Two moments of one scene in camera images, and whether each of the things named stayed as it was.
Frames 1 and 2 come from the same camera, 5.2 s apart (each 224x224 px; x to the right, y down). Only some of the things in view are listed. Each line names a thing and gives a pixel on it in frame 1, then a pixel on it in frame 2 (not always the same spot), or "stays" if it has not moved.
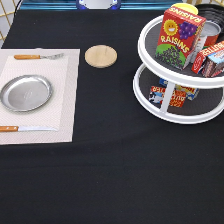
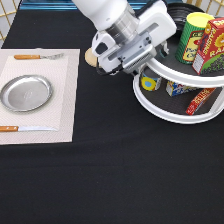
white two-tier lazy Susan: [170, 94] stays
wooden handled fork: [33, 56] stays
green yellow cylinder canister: [186, 7] to [191, 36]
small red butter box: [157, 93] to [202, 96]
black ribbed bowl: [212, 12] to [180, 11]
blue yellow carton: [190, 92] to [174, 88]
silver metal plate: [26, 93] stays
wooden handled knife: [27, 128] stays
